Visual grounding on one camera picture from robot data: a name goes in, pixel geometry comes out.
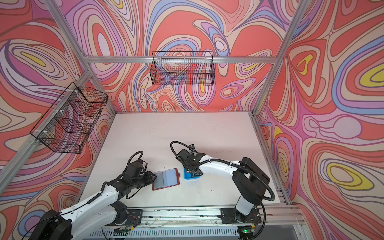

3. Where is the black wire basket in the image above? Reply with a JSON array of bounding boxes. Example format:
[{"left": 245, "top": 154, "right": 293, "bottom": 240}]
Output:
[
  {"left": 30, "top": 82, "right": 108, "bottom": 154},
  {"left": 150, "top": 50, "right": 216, "bottom": 86}
]

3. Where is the blue plastic card tray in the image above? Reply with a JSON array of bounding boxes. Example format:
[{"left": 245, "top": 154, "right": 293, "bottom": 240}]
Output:
[{"left": 183, "top": 169, "right": 200, "bottom": 181}]

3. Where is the dark credit card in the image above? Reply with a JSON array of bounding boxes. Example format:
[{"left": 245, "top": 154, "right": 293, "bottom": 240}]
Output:
[{"left": 154, "top": 172, "right": 165, "bottom": 190}]

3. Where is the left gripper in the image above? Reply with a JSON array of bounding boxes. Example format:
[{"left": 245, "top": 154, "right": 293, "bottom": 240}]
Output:
[{"left": 131, "top": 170, "right": 159, "bottom": 190}]

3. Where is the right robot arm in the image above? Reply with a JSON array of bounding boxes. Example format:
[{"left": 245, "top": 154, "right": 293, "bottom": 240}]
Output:
[{"left": 170, "top": 141, "right": 276, "bottom": 224}]

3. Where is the red leather card holder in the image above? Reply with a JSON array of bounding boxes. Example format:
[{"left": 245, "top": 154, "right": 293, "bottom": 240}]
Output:
[{"left": 152, "top": 168, "right": 180, "bottom": 191}]

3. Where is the black wire basket left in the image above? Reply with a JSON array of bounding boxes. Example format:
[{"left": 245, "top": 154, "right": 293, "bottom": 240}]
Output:
[{"left": 30, "top": 82, "right": 108, "bottom": 154}]

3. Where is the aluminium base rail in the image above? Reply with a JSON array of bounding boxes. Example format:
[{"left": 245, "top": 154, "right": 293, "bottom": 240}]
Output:
[{"left": 59, "top": 203, "right": 307, "bottom": 240}]

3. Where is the black wire basket back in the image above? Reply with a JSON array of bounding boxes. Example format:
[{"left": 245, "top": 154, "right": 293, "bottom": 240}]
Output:
[{"left": 150, "top": 50, "right": 216, "bottom": 86}]

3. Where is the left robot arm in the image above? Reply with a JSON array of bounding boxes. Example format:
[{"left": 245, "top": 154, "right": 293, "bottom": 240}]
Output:
[{"left": 29, "top": 151, "right": 157, "bottom": 240}]

